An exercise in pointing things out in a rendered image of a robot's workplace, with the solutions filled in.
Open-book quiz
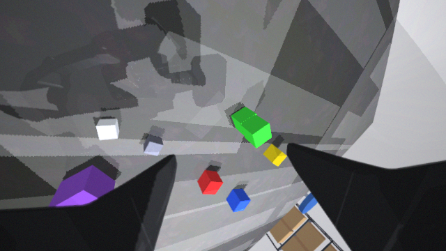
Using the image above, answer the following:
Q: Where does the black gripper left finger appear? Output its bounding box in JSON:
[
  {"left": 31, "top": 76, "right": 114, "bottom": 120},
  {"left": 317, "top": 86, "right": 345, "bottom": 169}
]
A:
[{"left": 0, "top": 155, "right": 178, "bottom": 251}]

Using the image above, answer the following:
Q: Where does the green block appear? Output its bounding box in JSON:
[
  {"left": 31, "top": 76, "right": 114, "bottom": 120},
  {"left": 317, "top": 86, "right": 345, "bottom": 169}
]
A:
[
  {"left": 231, "top": 107, "right": 256, "bottom": 135},
  {"left": 241, "top": 115, "right": 272, "bottom": 148}
]

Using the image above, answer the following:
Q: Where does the purple block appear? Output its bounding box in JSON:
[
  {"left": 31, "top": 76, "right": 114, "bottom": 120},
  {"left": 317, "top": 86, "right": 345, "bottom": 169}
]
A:
[{"left": 49, "top": 165, "right": 115, "bottom": 207}]

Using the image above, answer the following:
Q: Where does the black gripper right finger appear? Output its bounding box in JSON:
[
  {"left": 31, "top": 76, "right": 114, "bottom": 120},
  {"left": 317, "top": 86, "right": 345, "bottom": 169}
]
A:
[{"left": 286, "top": 143, "right": 446, "bottom": 251}]

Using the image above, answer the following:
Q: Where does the red block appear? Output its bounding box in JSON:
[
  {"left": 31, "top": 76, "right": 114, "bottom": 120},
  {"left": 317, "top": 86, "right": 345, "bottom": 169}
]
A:
[{"left": 197, "top": 170, "right": 223, "bottom": 195}]

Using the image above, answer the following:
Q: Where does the yellow block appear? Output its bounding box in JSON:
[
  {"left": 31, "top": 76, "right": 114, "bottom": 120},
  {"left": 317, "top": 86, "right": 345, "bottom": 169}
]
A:
[{"left": 264, "top": 144, "right": 287, "bottom": 166}]

